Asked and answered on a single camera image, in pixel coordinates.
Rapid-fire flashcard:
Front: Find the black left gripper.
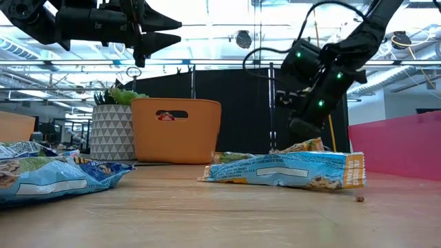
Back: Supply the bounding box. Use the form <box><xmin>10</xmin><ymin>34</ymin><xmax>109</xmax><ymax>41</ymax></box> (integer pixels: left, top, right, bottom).
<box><xmin>54</xmin><ymin>0</ymin><xmax>183</xmax><ymax>68</ymax></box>

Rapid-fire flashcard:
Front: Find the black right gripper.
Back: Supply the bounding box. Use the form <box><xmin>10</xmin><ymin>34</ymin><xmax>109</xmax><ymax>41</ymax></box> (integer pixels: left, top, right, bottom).
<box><xmin>275</xmin><ymin>67</ymin><xmax>356</xmax><ymax>139</ymax></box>

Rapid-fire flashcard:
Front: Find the yellow blue granola bar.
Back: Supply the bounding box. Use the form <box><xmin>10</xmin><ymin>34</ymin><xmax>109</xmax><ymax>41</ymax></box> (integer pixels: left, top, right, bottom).
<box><xmin>270</xmin><ymin>136</ymin><xmax>325</xmax><ymax>155</ymax></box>

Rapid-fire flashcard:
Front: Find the green orange granola bar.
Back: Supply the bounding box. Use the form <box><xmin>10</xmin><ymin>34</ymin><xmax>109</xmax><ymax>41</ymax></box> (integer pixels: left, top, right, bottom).
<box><xmin>212</xmin><ymin>152</ymin><xmax>258</xmax><ymax>165</ymax></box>

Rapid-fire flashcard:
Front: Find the orange basket with handle holes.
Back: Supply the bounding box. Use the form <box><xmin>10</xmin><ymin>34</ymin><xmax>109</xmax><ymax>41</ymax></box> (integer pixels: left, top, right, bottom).
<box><xmin>130</xmin><ymin>98</ymin><xmax>223</xmax><ymax>165</ymax></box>

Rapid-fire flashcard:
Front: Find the blue granola bar orange end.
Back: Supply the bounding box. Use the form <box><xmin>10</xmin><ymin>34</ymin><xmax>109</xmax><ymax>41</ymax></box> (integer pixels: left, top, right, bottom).
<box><xmin>197</xmin><ymin>151</ymin><xmax>367</xmax><ymax>192</ymax></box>

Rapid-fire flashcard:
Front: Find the black partition screen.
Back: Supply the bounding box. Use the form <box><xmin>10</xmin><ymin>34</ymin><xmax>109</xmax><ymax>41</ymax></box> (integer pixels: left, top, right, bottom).
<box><xmin>120</xmin><ymin>65</ymin><xmax>351</xmax><ymax>156</ymax></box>

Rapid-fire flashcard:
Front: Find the black ceiling fixture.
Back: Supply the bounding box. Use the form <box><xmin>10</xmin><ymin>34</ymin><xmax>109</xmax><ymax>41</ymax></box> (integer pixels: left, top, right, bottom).
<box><xmin>391</xmin><ymin>30</ymin><xmax>413</xmax><ymax>49</ymax></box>
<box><xmin>235</xmin><ymin>30</ymin><xmax>253</xmax><ymax>50</ymax></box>

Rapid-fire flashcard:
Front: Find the translucent pink shallow bin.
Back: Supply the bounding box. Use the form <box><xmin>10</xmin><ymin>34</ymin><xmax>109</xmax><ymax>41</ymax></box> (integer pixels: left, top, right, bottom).
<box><xmin>347</xmin><ymin>110</ymin><xmax>441</xmax><ymax>183</ymax></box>

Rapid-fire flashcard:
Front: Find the succulent in triangle-patterned pot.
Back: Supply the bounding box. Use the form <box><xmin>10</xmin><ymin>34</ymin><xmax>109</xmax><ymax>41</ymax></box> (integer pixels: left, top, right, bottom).
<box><xmin>90</xmin><ymin>81</ymin><xmax>149</xmax><ymax>161</ymax></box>

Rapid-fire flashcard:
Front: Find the blue snack bags left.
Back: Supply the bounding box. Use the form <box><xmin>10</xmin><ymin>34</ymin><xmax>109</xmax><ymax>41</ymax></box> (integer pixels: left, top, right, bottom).
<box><xmin>0</xmin><ymin>156</ymin><xmax>136</xmax><ymax>207</ymax></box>

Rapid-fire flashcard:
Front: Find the yellow cable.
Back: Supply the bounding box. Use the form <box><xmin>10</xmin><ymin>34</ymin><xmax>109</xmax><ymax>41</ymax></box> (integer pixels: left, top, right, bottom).
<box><xmin>311</xmin><ymin>10</ymin><xmax>338</xmax><ymax>153</ymax></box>

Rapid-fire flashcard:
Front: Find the black loop handle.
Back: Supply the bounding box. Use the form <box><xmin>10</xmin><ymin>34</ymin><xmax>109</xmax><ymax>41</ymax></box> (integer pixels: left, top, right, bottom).
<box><xmin>125</xmin><ymin>66</ymin><xmax>143</xmax><ymax>92</ymax></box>

